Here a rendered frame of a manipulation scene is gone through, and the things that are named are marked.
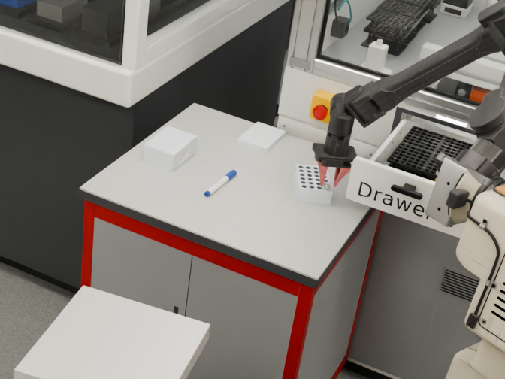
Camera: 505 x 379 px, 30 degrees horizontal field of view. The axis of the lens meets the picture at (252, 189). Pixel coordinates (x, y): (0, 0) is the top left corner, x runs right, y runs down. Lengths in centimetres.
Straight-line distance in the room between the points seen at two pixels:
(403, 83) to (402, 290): 81
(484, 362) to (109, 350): 68
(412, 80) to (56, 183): 124
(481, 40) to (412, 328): 105
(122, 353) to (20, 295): 138
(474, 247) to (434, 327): 125
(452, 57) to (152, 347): 88
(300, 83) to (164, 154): 46
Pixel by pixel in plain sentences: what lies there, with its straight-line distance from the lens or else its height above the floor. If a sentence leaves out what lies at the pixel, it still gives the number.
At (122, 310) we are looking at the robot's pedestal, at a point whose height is 76.
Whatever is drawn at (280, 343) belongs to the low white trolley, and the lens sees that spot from 223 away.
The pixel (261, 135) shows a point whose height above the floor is 78.
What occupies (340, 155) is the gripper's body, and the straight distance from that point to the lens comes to 225.
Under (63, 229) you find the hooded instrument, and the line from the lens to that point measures 299.
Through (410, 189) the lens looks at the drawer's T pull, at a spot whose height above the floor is 91.
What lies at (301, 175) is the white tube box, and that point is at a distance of 237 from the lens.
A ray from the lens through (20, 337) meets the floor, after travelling 301.
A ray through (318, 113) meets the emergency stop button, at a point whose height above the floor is 88.
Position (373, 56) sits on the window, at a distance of 249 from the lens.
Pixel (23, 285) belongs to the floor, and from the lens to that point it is 321.
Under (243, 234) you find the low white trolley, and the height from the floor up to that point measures 76.
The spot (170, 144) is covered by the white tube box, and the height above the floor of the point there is 81.
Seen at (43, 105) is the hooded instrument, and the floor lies 68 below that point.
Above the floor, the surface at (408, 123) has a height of 88.
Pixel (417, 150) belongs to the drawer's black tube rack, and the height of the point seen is 90.
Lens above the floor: 197
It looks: 31 degrees down
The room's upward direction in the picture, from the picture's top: 9 degrees clockwise
